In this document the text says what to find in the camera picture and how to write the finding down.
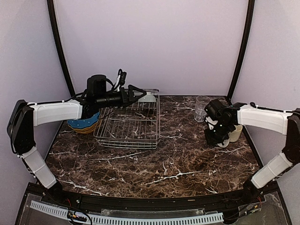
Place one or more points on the white left gripper bracket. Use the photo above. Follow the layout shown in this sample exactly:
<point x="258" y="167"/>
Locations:
<point x="121" y="78"/>

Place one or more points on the black frame post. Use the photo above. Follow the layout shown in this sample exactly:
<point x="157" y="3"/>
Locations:
<point x="59" y="47"/>
<point x="243" y="47"/>

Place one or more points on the white slotted cable duct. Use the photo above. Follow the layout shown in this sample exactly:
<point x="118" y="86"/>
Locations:
<point x="126" y="217"/>

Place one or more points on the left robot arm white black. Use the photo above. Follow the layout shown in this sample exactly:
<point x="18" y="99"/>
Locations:
<point x="34" y="124"/>

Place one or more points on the cream ribbed cup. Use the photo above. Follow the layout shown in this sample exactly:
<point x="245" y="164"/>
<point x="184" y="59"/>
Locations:
<point x="235" y="134"/>

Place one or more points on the blue dotted plate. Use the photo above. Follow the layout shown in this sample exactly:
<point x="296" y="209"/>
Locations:
<point x="84" y="123"/>

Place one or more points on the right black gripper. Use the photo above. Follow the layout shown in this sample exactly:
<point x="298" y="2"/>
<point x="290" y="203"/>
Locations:
<point x="211" y="140"/>

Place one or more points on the black front rail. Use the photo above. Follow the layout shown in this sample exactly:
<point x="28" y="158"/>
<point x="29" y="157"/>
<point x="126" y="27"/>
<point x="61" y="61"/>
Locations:
<point x="223" y="202"/>

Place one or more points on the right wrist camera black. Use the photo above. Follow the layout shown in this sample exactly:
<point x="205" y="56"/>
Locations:
<point x="216" y="110"/>

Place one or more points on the left black frame post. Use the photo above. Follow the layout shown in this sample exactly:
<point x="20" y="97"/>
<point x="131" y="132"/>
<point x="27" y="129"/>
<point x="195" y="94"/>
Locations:
<point x="59" y="47"/>

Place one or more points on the pale green bowl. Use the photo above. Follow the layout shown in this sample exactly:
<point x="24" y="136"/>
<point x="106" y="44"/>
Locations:
<point x="148" y="98"/>

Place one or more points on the white gripper bracket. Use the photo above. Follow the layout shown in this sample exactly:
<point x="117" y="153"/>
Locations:
<point x="210" y="123"/>
<point x="121" y="78"/>

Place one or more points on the white right gripper bracket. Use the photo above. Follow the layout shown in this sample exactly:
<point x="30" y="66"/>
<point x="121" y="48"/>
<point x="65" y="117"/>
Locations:
<point x="210" y="123"/>

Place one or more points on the wire metal dish rack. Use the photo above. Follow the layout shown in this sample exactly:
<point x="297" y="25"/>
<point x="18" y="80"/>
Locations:
<point x="134" y="127"/>

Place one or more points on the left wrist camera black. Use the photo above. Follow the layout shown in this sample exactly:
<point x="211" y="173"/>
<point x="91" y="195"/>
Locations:
<point x="96" y="86"/>

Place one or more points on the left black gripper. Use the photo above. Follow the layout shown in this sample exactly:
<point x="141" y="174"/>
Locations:
<point x="131" y="98"/>

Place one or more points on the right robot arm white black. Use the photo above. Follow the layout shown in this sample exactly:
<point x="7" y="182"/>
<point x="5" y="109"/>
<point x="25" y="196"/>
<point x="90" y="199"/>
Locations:
<point x="223" y="120"/>

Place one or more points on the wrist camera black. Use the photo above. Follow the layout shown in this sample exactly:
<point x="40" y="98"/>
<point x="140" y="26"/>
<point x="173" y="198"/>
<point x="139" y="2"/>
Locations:
<point x="96" y="86"/>
<point x="216" y="110"/>

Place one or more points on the white saucer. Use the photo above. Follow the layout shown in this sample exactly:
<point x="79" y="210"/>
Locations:
<point x="223" y="144"/>

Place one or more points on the clear glass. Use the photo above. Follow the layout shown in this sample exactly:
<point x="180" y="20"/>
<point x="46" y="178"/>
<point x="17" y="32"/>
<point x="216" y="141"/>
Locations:
<point x="201" y="102"/>

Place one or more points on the yellow dotted scalloped plate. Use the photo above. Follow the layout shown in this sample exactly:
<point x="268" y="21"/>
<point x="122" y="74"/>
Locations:
<point x="87" y="130"/>

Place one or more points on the right black frame post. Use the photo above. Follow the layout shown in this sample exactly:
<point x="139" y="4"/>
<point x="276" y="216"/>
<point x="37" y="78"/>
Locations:
<point x="243" y="47"/>

